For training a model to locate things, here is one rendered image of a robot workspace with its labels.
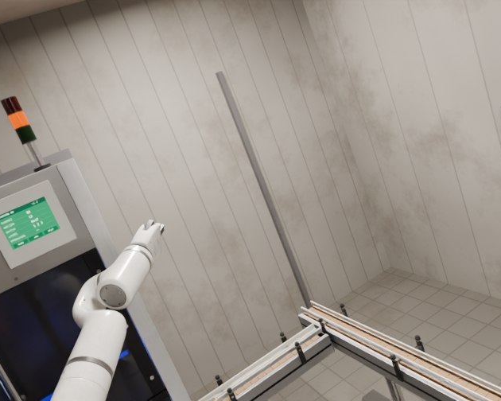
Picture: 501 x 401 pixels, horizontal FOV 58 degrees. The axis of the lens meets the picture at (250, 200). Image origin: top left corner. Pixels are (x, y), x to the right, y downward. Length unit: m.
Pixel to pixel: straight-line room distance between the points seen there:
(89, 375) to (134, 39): 3.00
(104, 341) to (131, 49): 2.88
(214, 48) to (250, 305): 2.13
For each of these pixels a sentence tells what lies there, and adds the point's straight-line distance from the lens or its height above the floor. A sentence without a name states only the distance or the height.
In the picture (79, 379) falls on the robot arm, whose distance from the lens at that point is 0.90.
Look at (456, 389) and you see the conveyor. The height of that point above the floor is 0.93.
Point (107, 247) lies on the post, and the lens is 1.63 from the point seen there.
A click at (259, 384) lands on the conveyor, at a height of 0.93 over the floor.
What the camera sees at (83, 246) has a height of 1.82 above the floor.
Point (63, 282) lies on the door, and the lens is 1.65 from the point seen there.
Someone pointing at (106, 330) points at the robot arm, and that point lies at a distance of 0.97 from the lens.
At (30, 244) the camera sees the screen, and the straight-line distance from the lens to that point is 1.60.
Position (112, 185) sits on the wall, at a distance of 3.50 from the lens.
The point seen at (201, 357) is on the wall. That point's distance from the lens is 3.96.
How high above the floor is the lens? 2.10
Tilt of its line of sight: 13 degrees down
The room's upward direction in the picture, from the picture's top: 22 degrees counter-clockwise
